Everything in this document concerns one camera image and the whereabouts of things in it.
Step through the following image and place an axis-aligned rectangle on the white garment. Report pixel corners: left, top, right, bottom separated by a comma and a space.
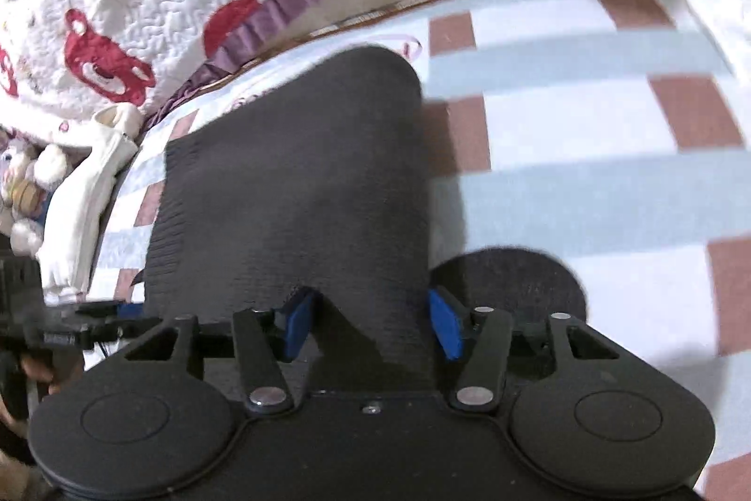
42, 103, 143, 303

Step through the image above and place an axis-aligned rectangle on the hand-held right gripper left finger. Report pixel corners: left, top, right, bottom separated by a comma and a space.
126, 286, 321, 414

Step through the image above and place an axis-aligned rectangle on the checked mat with dog print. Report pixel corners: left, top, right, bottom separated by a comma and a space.
88, 0, 751, 501

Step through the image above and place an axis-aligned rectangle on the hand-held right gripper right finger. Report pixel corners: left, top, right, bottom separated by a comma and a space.
427, 286, 621, 414

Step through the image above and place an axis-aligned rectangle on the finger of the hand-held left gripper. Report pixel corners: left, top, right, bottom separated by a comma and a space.
44, 300, 162, 355

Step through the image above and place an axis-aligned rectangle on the grey bunny plush toy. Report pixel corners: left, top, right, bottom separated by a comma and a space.
0, 134, 72, 256

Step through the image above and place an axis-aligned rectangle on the person's left hand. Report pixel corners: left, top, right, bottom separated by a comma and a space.
17, 349, 83, 401

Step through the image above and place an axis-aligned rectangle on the dark grey knit sweater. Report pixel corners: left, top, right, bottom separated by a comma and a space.
144, 44, 434, 393

